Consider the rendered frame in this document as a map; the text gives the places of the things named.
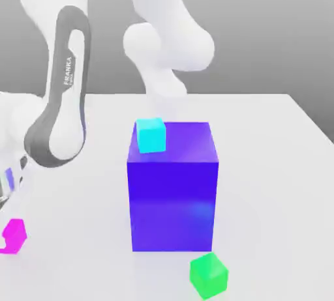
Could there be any small magenta cube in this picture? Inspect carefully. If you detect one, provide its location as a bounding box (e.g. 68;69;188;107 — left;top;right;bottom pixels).
0;218;28;255

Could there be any small cyan cube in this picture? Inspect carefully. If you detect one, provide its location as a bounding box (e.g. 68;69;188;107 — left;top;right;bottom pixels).
135;117;167;154

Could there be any small green cube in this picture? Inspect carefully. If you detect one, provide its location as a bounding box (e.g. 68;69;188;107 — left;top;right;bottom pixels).
189;251;230;301

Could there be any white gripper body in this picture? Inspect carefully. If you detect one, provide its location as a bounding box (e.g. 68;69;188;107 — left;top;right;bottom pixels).
0;201;13;250

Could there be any large blue box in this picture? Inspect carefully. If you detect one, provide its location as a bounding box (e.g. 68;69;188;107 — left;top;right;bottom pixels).
127;121;219;253

